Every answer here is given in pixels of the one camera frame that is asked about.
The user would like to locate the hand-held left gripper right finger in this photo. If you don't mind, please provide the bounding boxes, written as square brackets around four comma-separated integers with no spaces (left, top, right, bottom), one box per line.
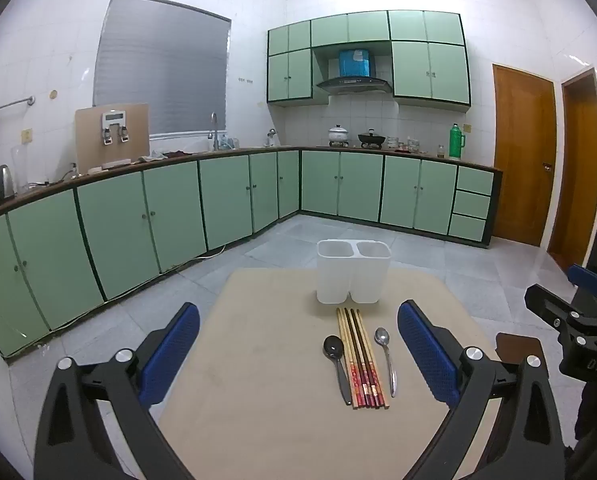
[397,300,564,480]

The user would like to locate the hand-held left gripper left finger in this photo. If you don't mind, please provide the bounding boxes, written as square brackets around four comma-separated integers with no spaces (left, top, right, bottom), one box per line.
[34,302,200,480]

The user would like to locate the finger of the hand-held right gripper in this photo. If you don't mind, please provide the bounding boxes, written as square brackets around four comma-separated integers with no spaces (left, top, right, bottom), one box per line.
[567,263,597,307]
[523,284,587,332]

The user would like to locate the silver metal spoon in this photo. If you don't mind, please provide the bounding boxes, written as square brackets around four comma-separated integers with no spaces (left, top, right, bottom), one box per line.
[375,327,397,398]

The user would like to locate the black spoon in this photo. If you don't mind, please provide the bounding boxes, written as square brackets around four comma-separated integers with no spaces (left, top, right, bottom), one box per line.
[323,335,353,406]

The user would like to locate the white two-compartment utensil holder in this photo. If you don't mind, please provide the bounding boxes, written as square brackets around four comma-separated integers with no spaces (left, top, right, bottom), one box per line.
[317,239,392,306]

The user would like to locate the beige table mat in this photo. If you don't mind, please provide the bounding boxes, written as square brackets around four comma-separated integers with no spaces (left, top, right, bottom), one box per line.
[156,267,502,480]

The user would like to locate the wooden door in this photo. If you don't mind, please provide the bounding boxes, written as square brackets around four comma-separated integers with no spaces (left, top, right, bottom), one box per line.
[547,67,597,272]
[492,62,557,247]

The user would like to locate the green lower kitchen cabinets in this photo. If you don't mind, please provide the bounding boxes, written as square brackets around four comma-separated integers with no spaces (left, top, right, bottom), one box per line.
[0,146,503,359]

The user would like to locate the green kitchen cabinets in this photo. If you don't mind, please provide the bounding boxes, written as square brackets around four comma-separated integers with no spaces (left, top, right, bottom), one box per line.
[266,10,473,114]
[0,146,503,359]

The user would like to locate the green thermos flask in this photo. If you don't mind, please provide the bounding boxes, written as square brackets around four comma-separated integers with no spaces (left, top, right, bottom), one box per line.
[448,123,466,161]

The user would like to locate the black wok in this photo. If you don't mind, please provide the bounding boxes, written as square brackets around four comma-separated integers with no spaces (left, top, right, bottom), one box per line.
[357,129,386,149]

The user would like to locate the white cooking pot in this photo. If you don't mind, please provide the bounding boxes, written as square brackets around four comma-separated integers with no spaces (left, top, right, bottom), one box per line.
[327,123,351,147]

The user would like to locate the brown cardboard panel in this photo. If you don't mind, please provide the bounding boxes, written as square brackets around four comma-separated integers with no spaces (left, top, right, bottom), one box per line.
[74,103,151,172]

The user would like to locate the white device on cardboard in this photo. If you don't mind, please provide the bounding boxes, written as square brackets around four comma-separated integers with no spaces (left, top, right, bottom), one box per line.
[100,109,131,146]

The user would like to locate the clear plastic pitcher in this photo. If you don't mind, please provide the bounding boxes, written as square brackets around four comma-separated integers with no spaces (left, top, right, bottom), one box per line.
[10,144,32,194]

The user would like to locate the steel electric kettle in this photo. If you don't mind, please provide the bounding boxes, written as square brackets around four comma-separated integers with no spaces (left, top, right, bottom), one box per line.
[0,164,18,199]

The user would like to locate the green upper kitchen cabinets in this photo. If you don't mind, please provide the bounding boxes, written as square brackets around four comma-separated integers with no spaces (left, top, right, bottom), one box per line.
[266,10,473,114]

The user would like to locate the grey window blind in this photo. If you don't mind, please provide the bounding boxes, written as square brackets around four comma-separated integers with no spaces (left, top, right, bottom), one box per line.
[93,0,232,137]

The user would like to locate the range hood with blue film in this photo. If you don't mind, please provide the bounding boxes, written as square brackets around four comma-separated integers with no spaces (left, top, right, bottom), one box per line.
[316,48,394,96]

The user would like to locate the metal towel bar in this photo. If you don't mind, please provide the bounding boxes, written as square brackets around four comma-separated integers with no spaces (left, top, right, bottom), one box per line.
[0,95,36,117]

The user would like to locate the dark brown chopstick red handle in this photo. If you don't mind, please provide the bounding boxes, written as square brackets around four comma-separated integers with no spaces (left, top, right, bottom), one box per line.
[346,308,370,408]
[351,309,377,408]

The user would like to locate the white cable on floor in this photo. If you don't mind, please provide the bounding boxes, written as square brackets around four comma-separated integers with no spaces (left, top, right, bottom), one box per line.
[192,244,228,262]

